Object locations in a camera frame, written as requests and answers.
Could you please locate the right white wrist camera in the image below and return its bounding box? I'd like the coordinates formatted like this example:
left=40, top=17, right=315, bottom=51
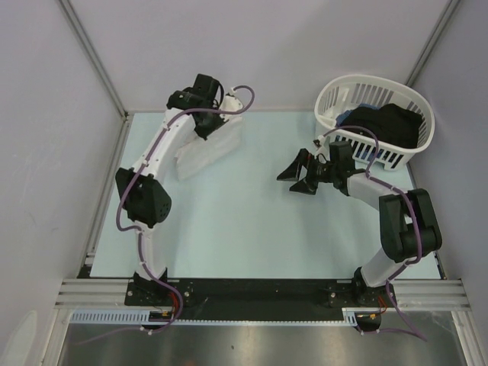
left=313, top=136, right=328, bottom=156

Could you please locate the right aluminium corner post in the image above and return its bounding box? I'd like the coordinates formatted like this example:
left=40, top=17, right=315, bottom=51
left=405, top=0, right=463, bottom=88

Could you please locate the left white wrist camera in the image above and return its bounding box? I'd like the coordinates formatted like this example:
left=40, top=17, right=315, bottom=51
left=220, top=88, right=244, bottom=123

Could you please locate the white long sleeve shirt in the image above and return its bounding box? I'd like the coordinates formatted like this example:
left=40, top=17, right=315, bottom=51
left=175, top=116, right=244, bottom=181

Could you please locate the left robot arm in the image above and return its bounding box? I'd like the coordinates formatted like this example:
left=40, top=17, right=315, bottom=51
left=115, top=74, right=248, bottom=305

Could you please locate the left aluminium corner post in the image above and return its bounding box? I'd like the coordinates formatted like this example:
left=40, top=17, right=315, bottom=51
left=56, top=0, right=128, bottom=120

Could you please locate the aluminium corner post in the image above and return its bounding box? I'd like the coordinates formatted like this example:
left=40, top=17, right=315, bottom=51
left=56, top=0, right=128, bottom=120
left=405, top=0, right=463, bottom=88

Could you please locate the white plastic laundry basket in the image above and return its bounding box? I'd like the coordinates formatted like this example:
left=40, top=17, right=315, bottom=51
left=314, top=74, right=435, bottom=171

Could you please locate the black shirt in basket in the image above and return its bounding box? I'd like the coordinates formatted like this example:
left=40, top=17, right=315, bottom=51
left=340, top=104, right=422, bottom=149

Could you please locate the aluminium frame rail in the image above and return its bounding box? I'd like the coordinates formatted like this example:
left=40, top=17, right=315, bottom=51
left=54, top=279, right=470, bottom=311

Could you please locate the blue shirt in basket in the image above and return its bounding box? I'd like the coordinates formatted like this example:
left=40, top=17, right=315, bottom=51
left=335, top=103, right=378, bottom=127

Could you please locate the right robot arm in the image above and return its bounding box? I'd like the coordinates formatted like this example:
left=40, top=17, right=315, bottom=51
left=277, top=141, right=442, bottom=306

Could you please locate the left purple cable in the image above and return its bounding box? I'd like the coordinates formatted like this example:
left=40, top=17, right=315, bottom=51
left=115, top=85, right=256, bottom=336

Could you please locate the blue slotted cable duct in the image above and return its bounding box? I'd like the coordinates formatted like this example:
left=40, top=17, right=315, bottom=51
left=71, top=310, right=150, bottom=324

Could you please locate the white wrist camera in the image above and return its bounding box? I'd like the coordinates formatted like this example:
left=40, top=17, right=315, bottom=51
left=313, top=136, right=328, bottom=156
left=220, top=88, right=244, bottom=123

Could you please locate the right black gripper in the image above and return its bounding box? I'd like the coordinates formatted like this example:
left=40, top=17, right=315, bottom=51
left=278, top=148, right=338, bottom=195

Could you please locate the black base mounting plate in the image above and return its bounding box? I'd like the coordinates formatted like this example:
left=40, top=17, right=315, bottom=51
left=124, top=275, right=394, bottom=322

